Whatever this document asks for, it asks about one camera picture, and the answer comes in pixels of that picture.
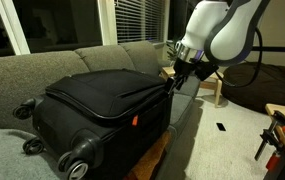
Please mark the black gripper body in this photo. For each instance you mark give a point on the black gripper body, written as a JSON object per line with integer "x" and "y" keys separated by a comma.
{"x": 184, "y": 68}

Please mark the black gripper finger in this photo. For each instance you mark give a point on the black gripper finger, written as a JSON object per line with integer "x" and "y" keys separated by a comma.
{"x": 170, "y": 86}
{"x": 182, "y": 81}

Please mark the black fabric wheeled suitcase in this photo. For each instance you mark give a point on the black fabric wheeled suitcase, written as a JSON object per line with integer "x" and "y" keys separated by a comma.
{"x": 108, "y": 90}

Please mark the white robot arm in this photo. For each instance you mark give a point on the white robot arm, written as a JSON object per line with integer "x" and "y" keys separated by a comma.
{"x": 202, "y": 23}

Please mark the green leafy houseplant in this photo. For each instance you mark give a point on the green leafy houseplant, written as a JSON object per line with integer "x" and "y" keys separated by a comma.
{"x": 171, "y": 53}

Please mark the light wooden stool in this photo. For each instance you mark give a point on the light wooden stool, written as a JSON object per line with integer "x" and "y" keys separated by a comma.
{"x": 218, "y": 93}

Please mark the small black flat phone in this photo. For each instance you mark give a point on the small black flat phone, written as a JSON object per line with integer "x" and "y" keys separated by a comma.
{"x": 221, "y": 126}

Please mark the white window blinds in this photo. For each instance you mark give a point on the white window blinds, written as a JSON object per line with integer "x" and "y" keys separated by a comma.
{"x": 135, "y": 20}

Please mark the dark brown bean bag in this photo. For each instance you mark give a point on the dark brown bean bag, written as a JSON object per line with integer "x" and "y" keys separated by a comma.
{"x": 268, "y": 88}

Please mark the wooden work table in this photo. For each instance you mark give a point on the wooden work table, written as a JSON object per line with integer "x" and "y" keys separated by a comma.
{"x": 270, "y": 107}

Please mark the black bar clamp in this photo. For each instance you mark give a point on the black bar clamp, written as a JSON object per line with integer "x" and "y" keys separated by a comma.
{"x": 265, "y": 136}

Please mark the white framed window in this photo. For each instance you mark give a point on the white framed window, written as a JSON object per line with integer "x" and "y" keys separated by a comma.
{"x": 58, "y": 23}

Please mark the grey fabric sofa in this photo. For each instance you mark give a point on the grey fabric sofa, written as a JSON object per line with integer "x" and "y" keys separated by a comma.
{"x": 15, "y": 80}

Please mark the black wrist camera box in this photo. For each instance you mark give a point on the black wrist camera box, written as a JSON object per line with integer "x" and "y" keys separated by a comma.
{"x": 207, "y": 70}

